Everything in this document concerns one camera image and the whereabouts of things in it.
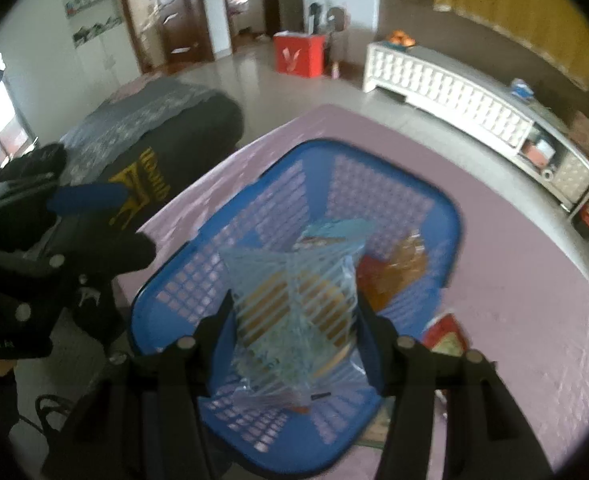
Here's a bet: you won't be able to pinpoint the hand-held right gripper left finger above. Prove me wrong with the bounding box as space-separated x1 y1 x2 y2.
42 292 238 480

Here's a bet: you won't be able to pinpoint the blue striped clear packet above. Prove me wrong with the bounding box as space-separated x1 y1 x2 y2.
222 247 370 411

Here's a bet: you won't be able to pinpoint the blue tissue pack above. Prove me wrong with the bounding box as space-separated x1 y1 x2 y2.
511 78 537 101

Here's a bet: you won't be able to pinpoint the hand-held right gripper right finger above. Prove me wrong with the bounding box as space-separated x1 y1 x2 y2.
357 295 535 480

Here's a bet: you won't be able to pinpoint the blue plastic basket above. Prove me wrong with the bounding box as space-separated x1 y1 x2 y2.
127 139 462 478

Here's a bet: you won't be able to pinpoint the dark grey cushion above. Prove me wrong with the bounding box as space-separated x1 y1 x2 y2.
0 142 68 186

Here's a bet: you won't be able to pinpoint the dark sofa with grey cover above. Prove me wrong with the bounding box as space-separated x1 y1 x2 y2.
59 76 245 236

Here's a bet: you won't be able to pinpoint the white tufted tv cabinet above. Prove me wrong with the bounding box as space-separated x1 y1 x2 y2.
363 41 589 211

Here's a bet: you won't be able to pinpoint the clear packet brown snacks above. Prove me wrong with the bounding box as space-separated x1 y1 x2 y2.
384 232 430 306

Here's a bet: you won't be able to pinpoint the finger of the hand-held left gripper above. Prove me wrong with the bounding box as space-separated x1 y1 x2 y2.
0 174 130 246
39 231 158 277

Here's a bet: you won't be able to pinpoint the red snack packet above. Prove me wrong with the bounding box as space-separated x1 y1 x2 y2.
421 312 470 361

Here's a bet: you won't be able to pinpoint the pink tablecloth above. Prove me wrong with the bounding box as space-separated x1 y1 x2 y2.
114 105 589 480

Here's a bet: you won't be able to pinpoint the brown wooden door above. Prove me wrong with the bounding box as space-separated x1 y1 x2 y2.
139 0 215 68

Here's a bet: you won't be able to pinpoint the brown cardboard box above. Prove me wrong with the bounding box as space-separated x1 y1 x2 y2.
569 110 589 151

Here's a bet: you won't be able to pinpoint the red cardboard box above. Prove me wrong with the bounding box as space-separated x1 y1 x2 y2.
273 31 326 78

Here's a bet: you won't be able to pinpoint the yellow hanging cloth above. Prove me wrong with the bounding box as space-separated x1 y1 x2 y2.
433 0 589 91

